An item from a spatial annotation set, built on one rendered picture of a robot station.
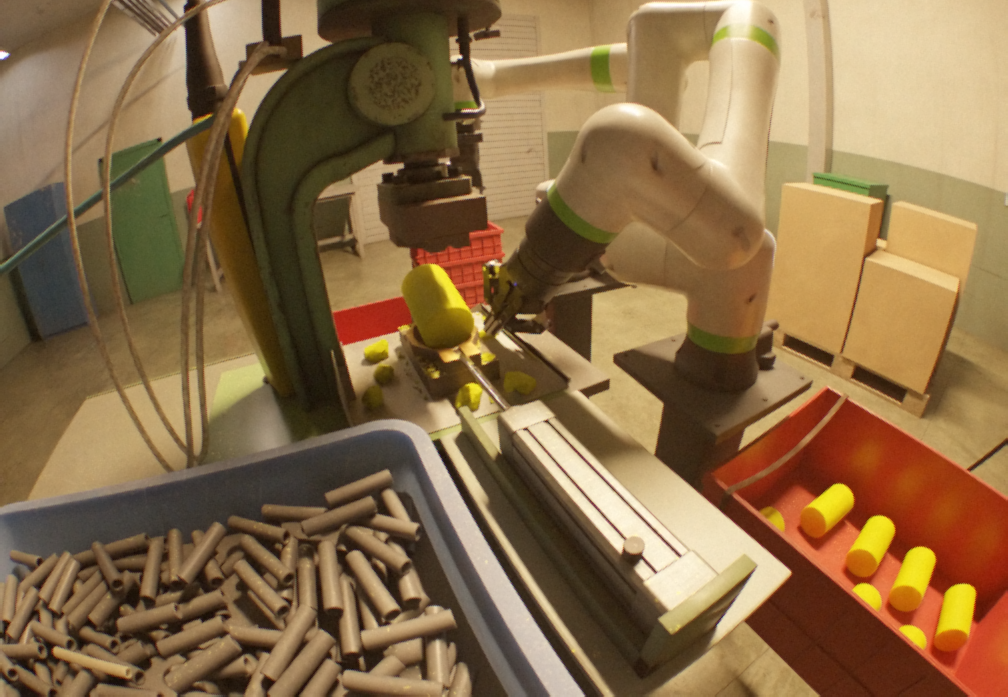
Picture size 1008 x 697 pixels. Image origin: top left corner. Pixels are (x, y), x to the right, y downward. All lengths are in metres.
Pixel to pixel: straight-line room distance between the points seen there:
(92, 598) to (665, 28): 1.04
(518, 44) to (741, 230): 6.42
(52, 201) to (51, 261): 0.78
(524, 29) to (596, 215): 6.52
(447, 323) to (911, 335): 2.46
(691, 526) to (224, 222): 0.55
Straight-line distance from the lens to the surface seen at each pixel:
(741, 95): 0.59
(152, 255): 6.38
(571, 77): 1.02
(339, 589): 0.35
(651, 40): 0.78
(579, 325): 1.16
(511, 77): 1.10
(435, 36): 0.50
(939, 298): 2.59
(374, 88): 0.46
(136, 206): 6.37
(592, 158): 0.41
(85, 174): 6.77
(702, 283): 0.63
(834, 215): 2.66
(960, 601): 0.95
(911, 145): 4.63
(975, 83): 4.62
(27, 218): 6.82
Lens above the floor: 1.29
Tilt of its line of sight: 25 degrees down
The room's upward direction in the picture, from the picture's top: 4 degrees counter-clockwise
